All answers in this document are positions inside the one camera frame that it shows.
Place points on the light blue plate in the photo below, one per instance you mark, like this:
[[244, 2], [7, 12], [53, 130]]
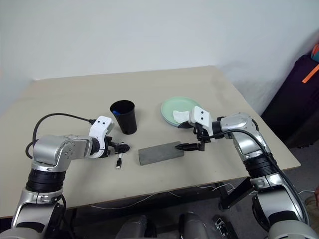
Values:
[[170, 124]]

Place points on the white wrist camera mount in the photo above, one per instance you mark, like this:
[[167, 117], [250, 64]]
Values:
[[200, 117], [101, 127]]

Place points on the black capped white marker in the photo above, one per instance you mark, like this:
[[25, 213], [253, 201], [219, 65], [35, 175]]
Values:
[[119, 161]]

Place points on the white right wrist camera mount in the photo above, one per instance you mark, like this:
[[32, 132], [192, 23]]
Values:
[[200, 117]]

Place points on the white tissue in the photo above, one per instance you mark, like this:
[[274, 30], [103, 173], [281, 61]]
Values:
[[180, 115]]

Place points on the dark purple suitcase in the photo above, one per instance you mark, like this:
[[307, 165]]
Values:
[[294, 109]]

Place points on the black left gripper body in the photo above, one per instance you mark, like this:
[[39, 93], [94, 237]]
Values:
[[107, 147]]

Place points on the black metal table frame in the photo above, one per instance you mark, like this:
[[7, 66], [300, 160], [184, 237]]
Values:
[[236, 193]]

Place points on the black plastic cup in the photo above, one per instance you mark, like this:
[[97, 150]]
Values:
[[128, 122]]

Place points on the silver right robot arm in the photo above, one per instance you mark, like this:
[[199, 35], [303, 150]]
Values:
[[239, 124]]

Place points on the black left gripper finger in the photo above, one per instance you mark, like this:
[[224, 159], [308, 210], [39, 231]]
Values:
[[125, 146], [122, 151]]

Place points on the dark grey rounded shape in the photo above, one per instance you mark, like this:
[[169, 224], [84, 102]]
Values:
[[137, 227], [194, 225]]

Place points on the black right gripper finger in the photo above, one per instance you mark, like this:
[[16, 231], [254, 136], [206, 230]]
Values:
[[185, 125], [188, 146]]

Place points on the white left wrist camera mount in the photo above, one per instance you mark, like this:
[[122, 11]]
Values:
[[101, 127]]

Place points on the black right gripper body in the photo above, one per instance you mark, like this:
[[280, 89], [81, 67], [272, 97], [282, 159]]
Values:
[[201, 139]]

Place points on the grey glasses case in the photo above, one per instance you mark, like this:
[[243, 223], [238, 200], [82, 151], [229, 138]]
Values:
[[159, 153]]

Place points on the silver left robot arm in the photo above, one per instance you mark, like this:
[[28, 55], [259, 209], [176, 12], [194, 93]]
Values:
[[52, 149]]

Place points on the red and teal blurry object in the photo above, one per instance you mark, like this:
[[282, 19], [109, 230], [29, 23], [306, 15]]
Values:
[[316, 53]]

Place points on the light green plate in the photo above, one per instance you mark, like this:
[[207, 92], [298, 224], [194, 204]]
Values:
[[174, 103]]

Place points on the small black floor device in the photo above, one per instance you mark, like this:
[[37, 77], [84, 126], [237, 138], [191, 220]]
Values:
[[223, 226]]

